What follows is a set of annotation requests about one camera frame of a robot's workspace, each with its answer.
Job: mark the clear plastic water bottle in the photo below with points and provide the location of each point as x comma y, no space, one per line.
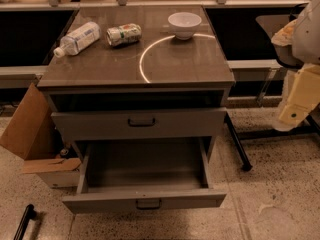
78,40

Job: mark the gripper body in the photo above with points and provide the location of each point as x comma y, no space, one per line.
308,34

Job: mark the crushed green white can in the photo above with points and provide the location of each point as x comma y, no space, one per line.
124,34

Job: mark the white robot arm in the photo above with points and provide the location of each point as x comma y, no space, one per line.
303,35

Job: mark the grey drawer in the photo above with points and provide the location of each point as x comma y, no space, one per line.
139,124
142,175

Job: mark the grey drawer cabinet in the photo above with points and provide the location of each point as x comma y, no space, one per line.
159,72

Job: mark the white ceramic bowl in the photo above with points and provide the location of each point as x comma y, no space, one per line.
183,25

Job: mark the black bar on floor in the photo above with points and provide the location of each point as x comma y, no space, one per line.
29,214

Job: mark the brown cardboard box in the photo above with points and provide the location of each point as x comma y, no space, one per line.
32,136

